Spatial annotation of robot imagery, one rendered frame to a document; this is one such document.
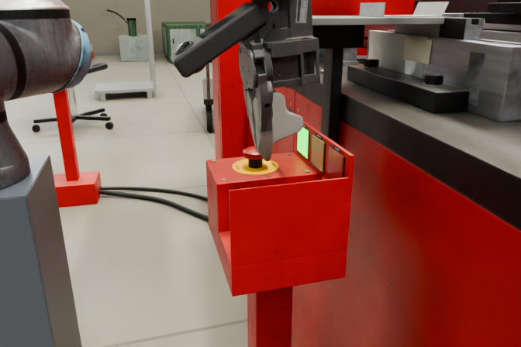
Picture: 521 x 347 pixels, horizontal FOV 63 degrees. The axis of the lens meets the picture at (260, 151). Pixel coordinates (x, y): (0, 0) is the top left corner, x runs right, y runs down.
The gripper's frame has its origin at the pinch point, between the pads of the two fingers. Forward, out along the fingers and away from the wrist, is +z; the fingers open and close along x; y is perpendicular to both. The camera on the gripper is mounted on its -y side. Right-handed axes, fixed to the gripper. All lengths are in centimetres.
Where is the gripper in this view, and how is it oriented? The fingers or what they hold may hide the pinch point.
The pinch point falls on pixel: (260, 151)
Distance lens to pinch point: 55.3
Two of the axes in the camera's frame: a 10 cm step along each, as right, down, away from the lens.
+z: 0.8, 9.4, 3.4
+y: 9.6, -1.7, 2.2
